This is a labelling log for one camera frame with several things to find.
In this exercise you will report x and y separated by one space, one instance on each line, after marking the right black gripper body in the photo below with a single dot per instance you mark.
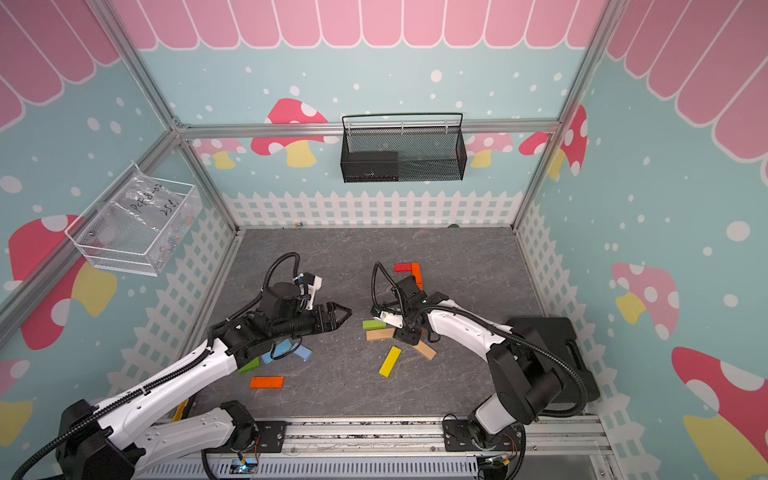
408 333

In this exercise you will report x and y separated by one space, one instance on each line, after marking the black wire basket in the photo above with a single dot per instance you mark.
430 146

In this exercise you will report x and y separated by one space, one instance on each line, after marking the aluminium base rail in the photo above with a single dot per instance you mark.
410 447

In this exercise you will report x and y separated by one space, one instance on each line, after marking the natural wood block right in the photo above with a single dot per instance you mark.
425 350

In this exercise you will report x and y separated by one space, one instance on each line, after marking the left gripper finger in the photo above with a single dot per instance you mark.
338 312
335 321

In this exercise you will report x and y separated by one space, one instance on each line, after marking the green block centre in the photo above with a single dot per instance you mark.
370 325

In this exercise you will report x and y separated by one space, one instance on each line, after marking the yellow handled tool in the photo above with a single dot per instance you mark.
178 415

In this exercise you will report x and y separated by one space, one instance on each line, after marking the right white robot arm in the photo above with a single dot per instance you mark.
529 379

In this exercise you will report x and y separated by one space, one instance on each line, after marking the orange block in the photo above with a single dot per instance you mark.
417 274
267 383

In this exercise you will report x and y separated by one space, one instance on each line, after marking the light blue short block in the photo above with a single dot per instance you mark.
303 352

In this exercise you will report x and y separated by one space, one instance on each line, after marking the light blue long block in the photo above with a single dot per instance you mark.
278 351

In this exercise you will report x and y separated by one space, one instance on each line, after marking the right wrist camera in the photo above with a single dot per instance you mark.
394 320

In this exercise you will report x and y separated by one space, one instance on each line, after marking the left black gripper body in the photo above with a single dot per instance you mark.
303 323

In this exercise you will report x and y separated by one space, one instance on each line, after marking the black box in basket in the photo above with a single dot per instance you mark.
370 166

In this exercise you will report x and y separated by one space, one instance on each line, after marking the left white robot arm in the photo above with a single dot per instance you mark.
120 437

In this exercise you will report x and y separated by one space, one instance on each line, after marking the yellow long block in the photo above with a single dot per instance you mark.
390 361

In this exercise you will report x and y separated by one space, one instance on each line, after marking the green block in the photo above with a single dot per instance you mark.
250 366
370 325

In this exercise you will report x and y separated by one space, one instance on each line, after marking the natural wood block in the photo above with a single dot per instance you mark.
380 334
425 350

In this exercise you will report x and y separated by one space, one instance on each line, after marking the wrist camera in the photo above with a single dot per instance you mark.
289 299
394 320

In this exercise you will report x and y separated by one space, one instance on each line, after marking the natural wood block left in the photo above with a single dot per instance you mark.
380 334

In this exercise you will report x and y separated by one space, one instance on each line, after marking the clear plastic bag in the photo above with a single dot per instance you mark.
139 211

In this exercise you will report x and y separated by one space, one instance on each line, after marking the green block lower left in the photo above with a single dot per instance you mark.
250 366

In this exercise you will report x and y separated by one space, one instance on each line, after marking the orange block front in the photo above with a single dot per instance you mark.
267 383

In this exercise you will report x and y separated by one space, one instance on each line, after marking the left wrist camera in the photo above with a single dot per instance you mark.
289 299

